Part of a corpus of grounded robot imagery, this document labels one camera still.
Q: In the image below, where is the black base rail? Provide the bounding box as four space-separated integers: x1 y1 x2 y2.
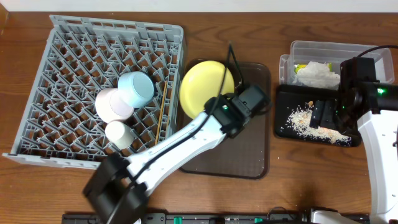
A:
61 212 310 224

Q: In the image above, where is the yellow plate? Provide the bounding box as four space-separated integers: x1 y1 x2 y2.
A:
178 60 236 120

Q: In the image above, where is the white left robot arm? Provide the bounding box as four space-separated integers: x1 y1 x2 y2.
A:
83 85 271 224

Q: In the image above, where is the clear plastic bin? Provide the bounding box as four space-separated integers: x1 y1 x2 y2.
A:
279 40 395 86

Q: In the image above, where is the spilled rice pile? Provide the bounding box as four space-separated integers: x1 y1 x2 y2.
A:
285 101 352 146

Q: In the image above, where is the pink bowl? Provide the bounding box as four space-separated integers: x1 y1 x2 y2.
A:
95 88 134 123

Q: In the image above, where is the grey dishwasher rack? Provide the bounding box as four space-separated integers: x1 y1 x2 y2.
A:
6 15 186 169

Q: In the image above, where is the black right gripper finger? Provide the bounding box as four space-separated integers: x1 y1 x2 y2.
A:
320 100 337 130
309 100 325 129

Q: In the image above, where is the brown serving tray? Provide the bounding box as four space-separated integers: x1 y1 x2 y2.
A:
180 62 272 180

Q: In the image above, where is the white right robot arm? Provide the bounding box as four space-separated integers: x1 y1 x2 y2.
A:
310 57 397 223

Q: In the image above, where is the light blue bowl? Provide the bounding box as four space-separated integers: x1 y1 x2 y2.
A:
118 72 155 108

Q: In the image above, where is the wooden chopstick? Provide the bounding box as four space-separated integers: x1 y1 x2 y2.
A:
155 81 167 145

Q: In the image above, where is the white cup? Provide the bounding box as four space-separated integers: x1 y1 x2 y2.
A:
105 121 134 149

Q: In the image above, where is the black waste tray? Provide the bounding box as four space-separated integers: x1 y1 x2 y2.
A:
274 85 361 147

